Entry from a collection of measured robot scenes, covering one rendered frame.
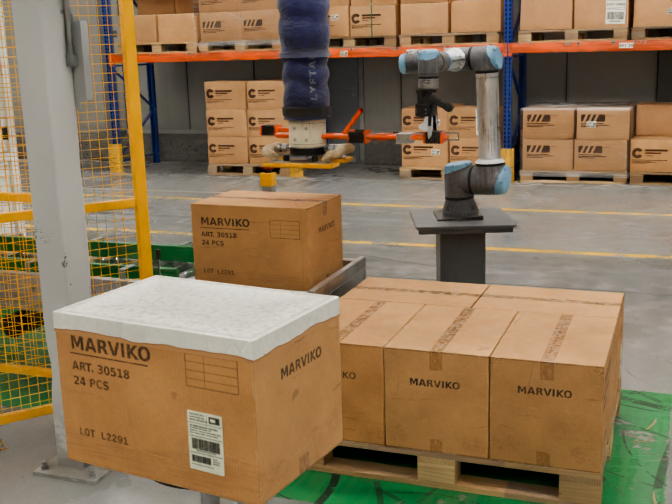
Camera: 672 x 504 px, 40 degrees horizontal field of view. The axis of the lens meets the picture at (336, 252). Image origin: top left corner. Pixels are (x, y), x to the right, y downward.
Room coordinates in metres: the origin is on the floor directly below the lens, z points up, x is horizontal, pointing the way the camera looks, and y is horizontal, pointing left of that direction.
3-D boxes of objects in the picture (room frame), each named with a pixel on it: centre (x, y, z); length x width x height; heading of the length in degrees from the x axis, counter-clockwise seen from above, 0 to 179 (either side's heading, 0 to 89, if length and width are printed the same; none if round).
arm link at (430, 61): (4.09, -0.42, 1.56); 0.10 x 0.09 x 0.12; 150
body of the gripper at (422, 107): (4.09, -0.42, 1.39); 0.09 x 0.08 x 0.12; 69
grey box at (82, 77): (3.64, 1.01, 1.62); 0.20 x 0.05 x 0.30; 69
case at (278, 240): (4.35, 0.32, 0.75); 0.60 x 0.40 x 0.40; 67
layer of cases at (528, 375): (3.70, -0.53, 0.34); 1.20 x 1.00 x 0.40; 69
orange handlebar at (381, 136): (4.33, -0.11, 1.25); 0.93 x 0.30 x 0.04; 70
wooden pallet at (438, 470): (3.70, -0.53, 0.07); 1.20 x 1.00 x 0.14; 69
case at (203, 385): (2.27, 0.35, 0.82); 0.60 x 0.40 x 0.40; 61
